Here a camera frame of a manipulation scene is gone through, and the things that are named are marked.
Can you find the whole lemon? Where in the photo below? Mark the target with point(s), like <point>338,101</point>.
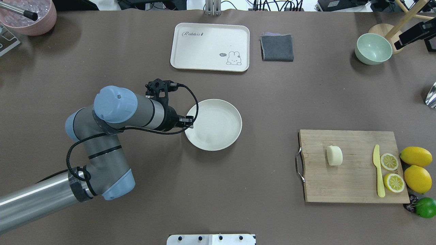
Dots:
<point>418,179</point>
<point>414,155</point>

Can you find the whole lemon lower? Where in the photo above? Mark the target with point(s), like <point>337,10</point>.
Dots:
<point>418,179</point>

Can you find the yellow plastic knife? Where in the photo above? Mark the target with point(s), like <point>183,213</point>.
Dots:
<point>380,189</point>

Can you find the cream rabbit tray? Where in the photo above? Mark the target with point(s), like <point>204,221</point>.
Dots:
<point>210,47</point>

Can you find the lemon half upper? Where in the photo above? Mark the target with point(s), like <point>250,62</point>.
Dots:
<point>389,162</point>

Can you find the wooden mug tree stand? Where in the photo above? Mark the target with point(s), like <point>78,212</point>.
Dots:
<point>391,33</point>

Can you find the green lime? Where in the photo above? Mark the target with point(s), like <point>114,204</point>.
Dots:
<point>426,207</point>

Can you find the pink bowl with ice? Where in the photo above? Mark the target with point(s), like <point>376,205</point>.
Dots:
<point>45,9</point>

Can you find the whole lemon upper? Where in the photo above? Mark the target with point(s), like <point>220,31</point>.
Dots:
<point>414,155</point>

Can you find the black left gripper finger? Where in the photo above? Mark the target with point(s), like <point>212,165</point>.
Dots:
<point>186,120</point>
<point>189,126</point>

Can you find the folded grey cloth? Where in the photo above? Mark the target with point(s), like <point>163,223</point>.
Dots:
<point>277,47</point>

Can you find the cream round plate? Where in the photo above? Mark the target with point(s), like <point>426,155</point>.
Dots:
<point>217,126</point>

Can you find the aluminium frame post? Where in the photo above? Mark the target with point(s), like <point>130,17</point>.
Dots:
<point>212,8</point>

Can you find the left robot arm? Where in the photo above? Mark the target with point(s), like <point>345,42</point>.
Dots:
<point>125,170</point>

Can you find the metal scoop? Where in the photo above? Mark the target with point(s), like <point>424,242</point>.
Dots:
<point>430,99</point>

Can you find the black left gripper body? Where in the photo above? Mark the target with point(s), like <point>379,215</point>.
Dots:
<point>169,119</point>

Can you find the lemon half lower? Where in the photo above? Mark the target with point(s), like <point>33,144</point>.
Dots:
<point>394,182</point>

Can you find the dark grapes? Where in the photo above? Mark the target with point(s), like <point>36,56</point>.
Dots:
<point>411,206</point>

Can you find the lemon half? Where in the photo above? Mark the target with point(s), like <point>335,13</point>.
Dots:
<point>394,182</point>
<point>389,162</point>

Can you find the bamboo cutting board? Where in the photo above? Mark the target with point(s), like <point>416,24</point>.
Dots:
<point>354,181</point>

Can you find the white cup rack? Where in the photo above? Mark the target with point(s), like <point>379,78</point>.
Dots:
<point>8,40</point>

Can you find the white steamed bun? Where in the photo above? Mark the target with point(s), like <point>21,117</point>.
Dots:
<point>334,155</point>

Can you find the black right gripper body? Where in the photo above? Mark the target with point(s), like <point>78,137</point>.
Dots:
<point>413,35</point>

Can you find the light green bowl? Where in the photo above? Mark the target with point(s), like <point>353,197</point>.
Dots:
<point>372,49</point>

